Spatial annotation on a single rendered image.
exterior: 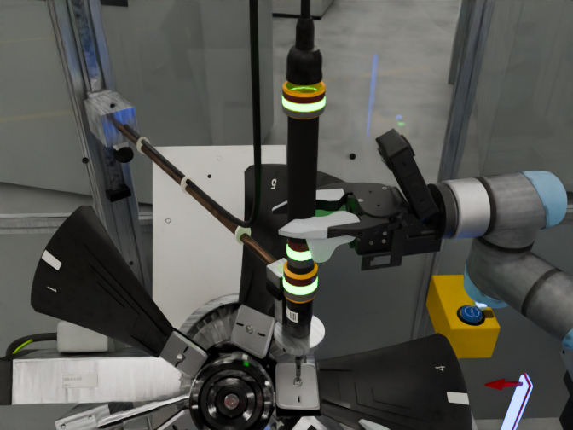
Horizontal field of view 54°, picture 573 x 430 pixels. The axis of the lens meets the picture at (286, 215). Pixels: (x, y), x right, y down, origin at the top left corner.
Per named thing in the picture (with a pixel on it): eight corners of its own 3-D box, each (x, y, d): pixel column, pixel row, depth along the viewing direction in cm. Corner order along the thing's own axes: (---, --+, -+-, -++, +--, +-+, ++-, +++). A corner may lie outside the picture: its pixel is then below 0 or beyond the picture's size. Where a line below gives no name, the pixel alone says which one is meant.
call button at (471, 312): (457, 310, 114) (459, 304, 113) (477, 310, 114) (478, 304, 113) (463, 324, 110) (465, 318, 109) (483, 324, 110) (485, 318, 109)
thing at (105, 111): (89, 132, 117) (80, 94, 112) (120, 123, 121) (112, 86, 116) (107, 151, 111) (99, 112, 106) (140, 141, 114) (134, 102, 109)
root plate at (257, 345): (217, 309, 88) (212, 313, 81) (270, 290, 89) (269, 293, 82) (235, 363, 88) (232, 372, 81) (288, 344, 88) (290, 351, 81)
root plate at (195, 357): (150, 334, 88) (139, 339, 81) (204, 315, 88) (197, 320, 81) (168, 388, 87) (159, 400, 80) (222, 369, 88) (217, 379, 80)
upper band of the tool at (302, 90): (274, 110, 58) (274, 84, 57) (306, 100, 60) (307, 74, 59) (299, 124, 56) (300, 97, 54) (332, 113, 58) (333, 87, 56)
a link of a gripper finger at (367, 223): (332, 246, 62) (402, 230, 65) (332, 235, 61) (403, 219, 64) (315, 223, 66) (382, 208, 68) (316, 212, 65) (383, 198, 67)
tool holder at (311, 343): (255, 323, 79) (253, 271, 74) (295, 303, 83) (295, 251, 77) (293, 363, 73) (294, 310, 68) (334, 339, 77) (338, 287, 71)
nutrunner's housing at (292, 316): (279, 345, 79) (276, 16, 53) (301, 333, 81) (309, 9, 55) (296, 363, 77) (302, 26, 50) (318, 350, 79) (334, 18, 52)
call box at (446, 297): (424, 308, 128) (431, 273, 122) (467, 307, 128) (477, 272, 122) (442, 364, 115) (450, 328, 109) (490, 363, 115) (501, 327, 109)
